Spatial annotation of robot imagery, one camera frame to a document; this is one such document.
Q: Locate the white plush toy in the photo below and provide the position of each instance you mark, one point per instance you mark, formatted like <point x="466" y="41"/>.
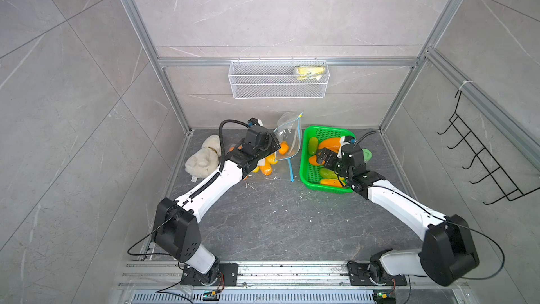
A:
<point x="206" y="160"/>

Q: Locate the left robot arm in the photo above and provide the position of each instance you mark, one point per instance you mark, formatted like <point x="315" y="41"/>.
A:
<point x="176" y="227"/>

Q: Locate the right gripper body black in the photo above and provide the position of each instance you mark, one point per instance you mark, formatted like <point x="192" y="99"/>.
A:
<point x="334" y="162"/>

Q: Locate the white wire wall basket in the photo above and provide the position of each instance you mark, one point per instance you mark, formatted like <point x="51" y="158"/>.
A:
<point x="275" y="80"/>

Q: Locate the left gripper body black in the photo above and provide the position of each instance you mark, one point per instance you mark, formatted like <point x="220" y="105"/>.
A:
<point x="268" y="146"/>

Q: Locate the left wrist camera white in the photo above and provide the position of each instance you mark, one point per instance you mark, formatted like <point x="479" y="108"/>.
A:
<point x="254" y="122"/>

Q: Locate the green plastic basket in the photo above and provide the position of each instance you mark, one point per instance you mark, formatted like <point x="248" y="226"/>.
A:
<point x="309" y="175"/>

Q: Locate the spare clear plastic bag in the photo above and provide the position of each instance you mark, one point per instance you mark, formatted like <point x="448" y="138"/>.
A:
<point x="289" y="135"/>

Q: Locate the yellow packet in wire basket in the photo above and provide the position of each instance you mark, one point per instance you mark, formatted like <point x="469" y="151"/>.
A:
<point x="309" y="72"/>

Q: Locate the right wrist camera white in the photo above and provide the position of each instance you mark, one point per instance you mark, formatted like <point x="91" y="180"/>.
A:
<point x="348" y="139"/>

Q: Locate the clear zip-top bag blue zipper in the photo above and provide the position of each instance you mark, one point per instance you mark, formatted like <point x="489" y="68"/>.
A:
<point x="282" y="170"/>

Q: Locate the orange-yellow mango back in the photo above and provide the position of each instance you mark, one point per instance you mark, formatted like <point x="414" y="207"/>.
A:
<point x="315" y="160"/>

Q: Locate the black wall hook rack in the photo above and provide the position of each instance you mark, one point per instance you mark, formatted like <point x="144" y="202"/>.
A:
<point x="492" y="170"/>

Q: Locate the yellow-green mango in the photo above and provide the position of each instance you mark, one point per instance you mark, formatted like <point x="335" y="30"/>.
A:
<point x="327" y="174"/>

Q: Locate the green mango small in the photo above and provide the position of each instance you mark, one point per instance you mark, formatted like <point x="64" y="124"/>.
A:
<point x="312" y="146"/>

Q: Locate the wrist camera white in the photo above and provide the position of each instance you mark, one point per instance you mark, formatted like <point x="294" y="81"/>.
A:
<point x="254" y="122"/>
<point x="348" y="139"/>

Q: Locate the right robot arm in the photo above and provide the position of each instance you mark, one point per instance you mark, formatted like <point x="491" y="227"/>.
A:
<point x="448" y="251"/>

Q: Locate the metal base rail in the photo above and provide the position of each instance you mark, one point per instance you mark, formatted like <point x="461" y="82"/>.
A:
<point x="167" y="281"/>

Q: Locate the large orange mango top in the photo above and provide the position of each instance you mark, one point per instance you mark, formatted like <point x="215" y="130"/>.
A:
<point x="334" y="144"/>

